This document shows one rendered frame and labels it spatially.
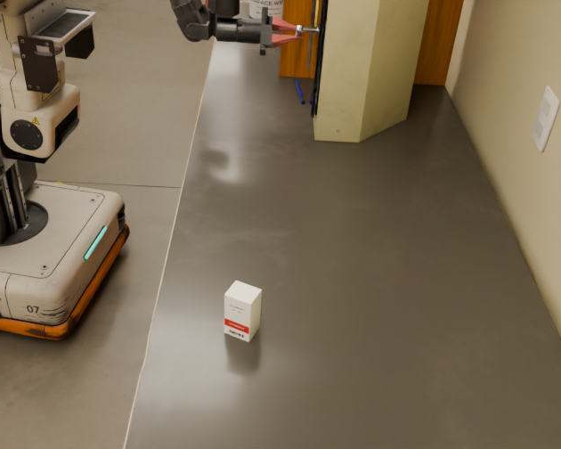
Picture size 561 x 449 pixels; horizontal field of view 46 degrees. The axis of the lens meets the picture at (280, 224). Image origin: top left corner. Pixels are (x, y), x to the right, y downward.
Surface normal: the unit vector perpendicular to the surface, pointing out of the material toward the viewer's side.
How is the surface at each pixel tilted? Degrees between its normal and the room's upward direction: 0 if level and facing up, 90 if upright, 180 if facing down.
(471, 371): 0
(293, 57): 90
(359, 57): 90
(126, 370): 0
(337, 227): 0
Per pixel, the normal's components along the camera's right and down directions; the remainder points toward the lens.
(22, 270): 0.06, -0.80
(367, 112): 0.70, 0.46
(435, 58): 0.00, 0.60
